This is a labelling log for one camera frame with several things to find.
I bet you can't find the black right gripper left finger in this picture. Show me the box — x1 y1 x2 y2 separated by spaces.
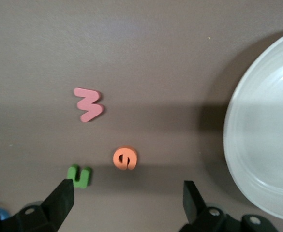
0 179 74 232

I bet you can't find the beige round plate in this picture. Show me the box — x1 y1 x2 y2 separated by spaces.
223 28 283 222

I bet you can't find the pink foam letter w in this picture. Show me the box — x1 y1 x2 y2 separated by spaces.
73 87 105 123

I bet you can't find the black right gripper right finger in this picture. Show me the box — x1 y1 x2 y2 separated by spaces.
179 180 280 232

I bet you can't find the orange foam letter e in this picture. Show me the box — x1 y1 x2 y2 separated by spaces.
112 145 138 171

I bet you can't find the green foam letter n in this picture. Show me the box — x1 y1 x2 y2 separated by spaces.
66 164 93 189

